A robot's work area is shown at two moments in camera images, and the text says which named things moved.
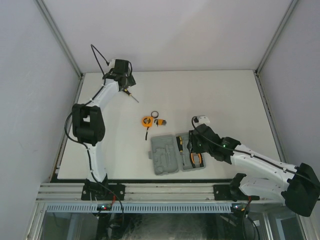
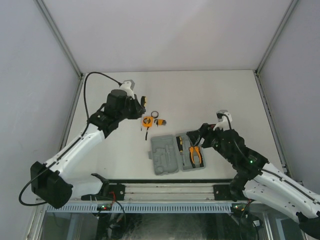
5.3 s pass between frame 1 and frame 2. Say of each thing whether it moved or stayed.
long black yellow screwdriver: stayed
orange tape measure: stayed
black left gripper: moved
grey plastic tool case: stayed
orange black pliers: stayed
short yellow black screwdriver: moved
